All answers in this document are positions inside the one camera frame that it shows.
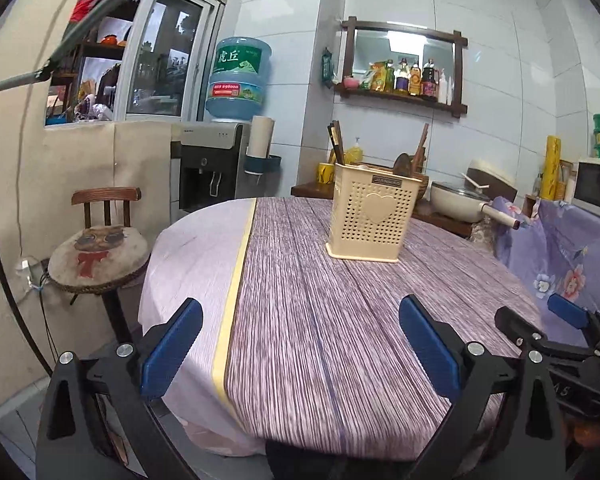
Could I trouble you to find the paper towel roll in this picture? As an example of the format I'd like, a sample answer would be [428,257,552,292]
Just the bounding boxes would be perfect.
[245,114,274,159]

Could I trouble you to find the cream plastic utensil holder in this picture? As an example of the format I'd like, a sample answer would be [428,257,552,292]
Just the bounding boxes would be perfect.
[325,162,425,265]

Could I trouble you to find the beige fabric panel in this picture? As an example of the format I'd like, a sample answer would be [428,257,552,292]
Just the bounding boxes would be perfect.
[0,0,182,411]

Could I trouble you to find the purple label sauce bottle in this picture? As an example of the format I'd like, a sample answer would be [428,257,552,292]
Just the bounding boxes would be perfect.
[395,57,411,95]

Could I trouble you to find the black arc phone stand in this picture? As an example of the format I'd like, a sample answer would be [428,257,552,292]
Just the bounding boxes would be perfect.
[0,0,177,377]

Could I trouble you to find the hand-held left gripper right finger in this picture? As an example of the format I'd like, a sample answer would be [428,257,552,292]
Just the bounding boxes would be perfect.
[399,293,566,480]

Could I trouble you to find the grey water dispenser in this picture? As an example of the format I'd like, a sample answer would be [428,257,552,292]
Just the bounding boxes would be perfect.
[169,120,254,214]

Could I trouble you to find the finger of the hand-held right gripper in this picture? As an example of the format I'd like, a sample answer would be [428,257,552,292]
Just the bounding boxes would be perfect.
[547,292,600,347]
[494,305,589,362]

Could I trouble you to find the white power strip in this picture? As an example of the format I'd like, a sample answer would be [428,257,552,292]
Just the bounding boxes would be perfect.
[14,257,52,292]

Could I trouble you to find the yellow seasoning packet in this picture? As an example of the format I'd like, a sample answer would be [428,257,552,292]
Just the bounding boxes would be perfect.
[369,61,389,92]

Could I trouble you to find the dark blue roll holder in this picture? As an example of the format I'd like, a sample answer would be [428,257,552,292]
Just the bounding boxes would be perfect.
[243,154,283,176]

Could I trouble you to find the wooden framed mirror shelf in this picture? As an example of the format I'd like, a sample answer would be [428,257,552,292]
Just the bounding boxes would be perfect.
[334,15,469,119]

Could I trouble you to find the woven brown wash basin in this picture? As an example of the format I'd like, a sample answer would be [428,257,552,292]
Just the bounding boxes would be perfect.
[365,163,431,202]

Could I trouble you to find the yellow wrap roll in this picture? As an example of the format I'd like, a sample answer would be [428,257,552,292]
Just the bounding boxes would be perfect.
[540,134,564,202]

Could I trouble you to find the white microwave oven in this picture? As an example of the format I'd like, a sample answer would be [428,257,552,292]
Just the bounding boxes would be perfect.
[569,157,600,212]

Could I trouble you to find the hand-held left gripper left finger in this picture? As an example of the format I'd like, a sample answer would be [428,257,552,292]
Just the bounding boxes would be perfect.
[36,297,204,480]

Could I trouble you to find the purple striped tablecloth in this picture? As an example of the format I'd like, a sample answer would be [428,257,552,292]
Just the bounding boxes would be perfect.
[222,197,547,464]

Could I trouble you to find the dark soy sauce bottle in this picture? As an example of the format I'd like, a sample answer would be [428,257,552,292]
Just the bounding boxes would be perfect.
[421,58,440,101]

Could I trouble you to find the light brown wooden chopstick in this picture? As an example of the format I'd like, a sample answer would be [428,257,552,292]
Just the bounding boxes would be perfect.
[416,122,430,175]
[413,124,427,176]

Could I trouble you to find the cream rice cooker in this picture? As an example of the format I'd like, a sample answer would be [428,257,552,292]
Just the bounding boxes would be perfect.
[467,158,519,204]

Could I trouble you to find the white plastic bottle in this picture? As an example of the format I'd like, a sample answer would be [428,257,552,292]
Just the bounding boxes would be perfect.
[438,68,454,105]

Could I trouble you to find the person's jeans leg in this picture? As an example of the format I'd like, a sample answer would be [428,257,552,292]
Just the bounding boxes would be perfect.
[264,439,432,480]

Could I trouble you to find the wooden chair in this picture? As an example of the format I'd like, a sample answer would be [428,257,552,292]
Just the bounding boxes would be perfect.
[47,187,152,347]

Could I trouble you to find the yellow tape strip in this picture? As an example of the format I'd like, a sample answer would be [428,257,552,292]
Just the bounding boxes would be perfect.
[212,198,258,407]

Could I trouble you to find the cream frying pan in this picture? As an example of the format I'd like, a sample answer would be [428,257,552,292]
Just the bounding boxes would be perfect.
[430,181,522,232]

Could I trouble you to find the blue water bottle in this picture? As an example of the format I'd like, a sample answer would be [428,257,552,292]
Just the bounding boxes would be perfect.
[204,36,273,122]

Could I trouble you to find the pale lilac tablecloth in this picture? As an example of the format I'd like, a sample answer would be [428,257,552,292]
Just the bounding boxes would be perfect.
[138,197,259,457]

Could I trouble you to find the aluminium window frame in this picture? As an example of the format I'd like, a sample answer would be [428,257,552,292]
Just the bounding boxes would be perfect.
[44,0,229,124]

